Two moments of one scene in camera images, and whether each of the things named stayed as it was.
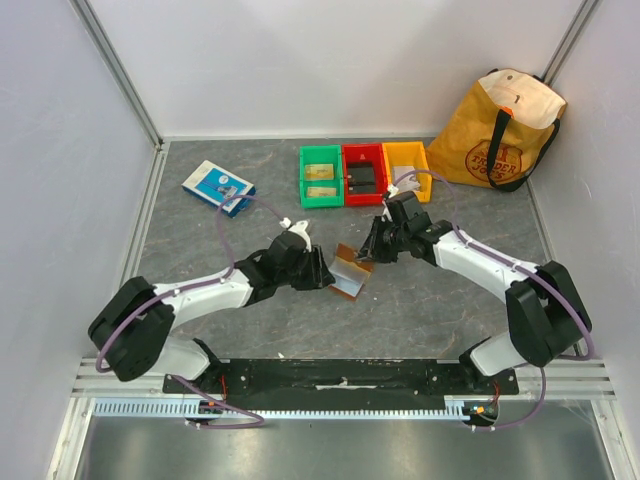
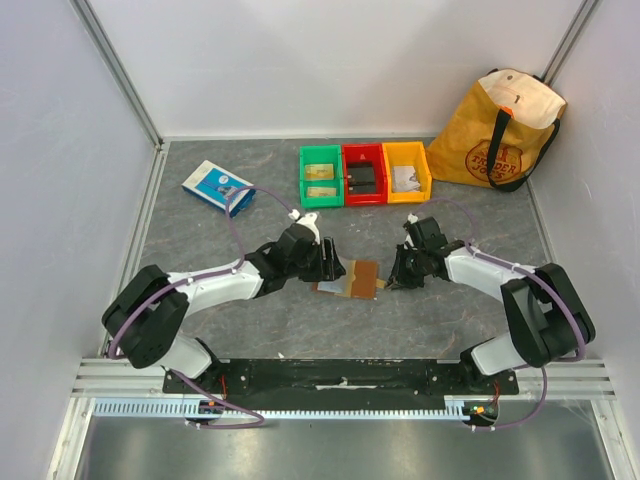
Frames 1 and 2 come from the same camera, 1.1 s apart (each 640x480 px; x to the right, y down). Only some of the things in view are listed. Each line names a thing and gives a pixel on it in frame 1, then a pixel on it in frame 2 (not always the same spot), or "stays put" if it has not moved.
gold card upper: x=319 y=172 stays put
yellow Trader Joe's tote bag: x=496 y=134 stays put
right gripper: x=379 y=240 → x=407 y=265
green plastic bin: x=321 y=155 stays put
